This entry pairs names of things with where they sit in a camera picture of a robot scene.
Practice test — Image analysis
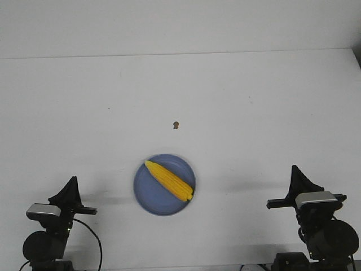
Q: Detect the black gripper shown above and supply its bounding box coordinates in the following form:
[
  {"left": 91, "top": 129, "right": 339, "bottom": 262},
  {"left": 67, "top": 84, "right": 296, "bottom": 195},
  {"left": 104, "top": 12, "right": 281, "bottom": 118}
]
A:
[
  {"left": 266, "top": 165, "right": 347, "bottom": 234},
  {"left": 41, "top": 176, "right": 96, "bottom": 239}
]

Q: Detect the blue round plate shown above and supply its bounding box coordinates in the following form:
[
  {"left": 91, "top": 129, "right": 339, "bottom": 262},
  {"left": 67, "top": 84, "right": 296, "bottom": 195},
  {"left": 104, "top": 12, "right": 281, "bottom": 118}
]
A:
[{"left": 133, "top": 154, "right": 196, "bottom": 216}]

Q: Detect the yellow corn cob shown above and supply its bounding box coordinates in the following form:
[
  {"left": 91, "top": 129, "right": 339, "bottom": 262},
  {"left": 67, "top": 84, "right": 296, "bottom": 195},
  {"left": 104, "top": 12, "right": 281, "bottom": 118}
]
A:
[{"left": 144, "top": 160, "right": 193, "bottom": 202}]

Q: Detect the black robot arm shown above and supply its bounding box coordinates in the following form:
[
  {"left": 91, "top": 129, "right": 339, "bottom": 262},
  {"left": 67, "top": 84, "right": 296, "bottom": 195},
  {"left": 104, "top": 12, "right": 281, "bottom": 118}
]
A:
[
  {"left": 266, "top": 165, "right": 360, "bottom": 270},
  {"left": 23, "top": 176, "right": 103, "bottom": 270}
]

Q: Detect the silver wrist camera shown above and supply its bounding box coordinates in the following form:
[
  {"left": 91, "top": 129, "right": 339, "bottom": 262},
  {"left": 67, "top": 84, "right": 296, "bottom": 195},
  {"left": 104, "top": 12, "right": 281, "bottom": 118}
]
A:
[
  {"left": 26, "top": 203, "right": 61, "bottom": 221},
  {"left": 295, "top": 191, "right": 337, "bottom": 209}
]

